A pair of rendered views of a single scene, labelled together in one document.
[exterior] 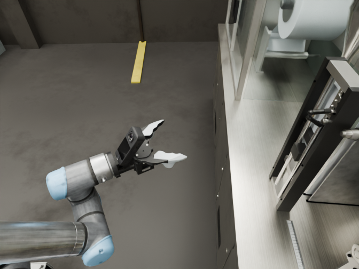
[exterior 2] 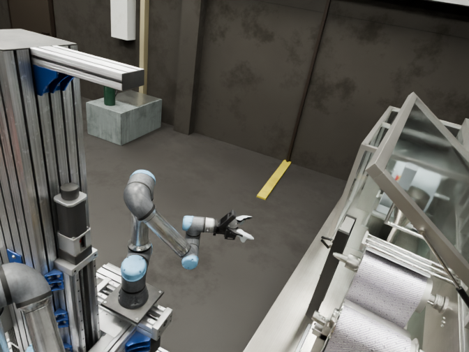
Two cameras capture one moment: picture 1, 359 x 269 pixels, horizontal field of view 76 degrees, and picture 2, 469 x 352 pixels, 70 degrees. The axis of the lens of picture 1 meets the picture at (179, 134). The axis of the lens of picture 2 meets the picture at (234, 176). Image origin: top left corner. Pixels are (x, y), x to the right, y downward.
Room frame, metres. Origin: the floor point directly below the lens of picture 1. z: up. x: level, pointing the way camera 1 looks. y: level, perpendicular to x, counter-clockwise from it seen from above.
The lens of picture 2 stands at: (-0.85, -0.34, 2.25)
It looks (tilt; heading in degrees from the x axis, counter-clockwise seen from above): 29 degrees down; 21
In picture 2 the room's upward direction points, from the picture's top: 10 degrees clockwise
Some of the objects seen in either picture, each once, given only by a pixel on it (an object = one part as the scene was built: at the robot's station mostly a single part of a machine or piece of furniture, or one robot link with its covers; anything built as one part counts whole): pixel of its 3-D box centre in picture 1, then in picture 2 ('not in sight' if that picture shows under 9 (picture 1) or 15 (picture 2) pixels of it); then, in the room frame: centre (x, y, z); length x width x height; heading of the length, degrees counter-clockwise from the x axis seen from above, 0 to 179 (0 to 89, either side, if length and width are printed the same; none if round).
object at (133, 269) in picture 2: not in sight; (134, 272); (0.10, 0.45, 0.98); 0.13 x 0.12 x 0.14; 28
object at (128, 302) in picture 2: not in sight; (133, 290); (0.10, 0.45, 0.87); 0.15 x 0.15 x 0.10
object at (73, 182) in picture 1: (73, 180); (193, 224); (0.34, 0.28, 1.21); 0.11 x 0.08 x 0.09; 118
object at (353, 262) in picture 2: not in sight; (354, 262); (0.38, -0.47, 1.34); 0.06 x 0.06 x 0.06; 85
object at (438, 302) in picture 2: not in sight; (434, 300); (0.35, -0.79, 1.34); 0.07 x 0.07 x 0.07; 85
